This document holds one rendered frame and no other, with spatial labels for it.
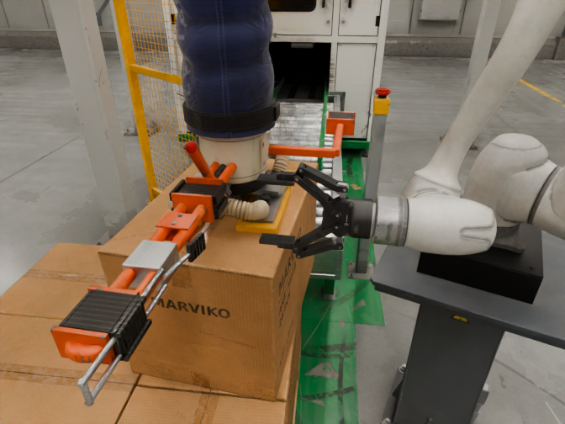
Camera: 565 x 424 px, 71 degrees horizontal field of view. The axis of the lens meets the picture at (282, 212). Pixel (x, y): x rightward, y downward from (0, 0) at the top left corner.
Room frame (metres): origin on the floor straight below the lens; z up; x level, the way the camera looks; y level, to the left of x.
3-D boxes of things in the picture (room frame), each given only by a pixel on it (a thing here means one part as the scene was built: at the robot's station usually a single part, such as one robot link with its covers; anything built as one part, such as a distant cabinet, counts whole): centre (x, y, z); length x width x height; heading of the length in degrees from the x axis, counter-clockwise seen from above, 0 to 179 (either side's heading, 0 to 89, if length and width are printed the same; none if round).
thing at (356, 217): (0.65, -0.12, 1.07); 0.09 x 0.07 x 0.08; 80
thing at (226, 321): (0.96, 0.14, 0.75); 0.60 x 0.40 x 0.40; 167
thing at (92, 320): (0.38, 0.24, 1.07); 0.08 x 0.07 x 0.05; 170
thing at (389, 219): (0.63, -0.19, 1.07); 0.09 x 0.06 x 0.09; 170
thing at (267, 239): (0.67, 0.01, 1.01); 0.07 x 0.03 x 0.01; 80
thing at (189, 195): (0.72, 0.17, 1.07); 0.10 x 0.08 x 0.06; 80
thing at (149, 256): (0.51, 0.21, 1.06); 0.07 x 0.07 x 0.04; 80
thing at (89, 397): (0.43, 0.18, 1.07); 0.31 x 0.03 x 0.05; 170
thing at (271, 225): (0.96, 0.03, 0.97); 0.34 x 0.10 x 0.05; 170
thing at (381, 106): (1.85, -0.46, 0.50); 0.07 x 0.07 x 1.00; 83
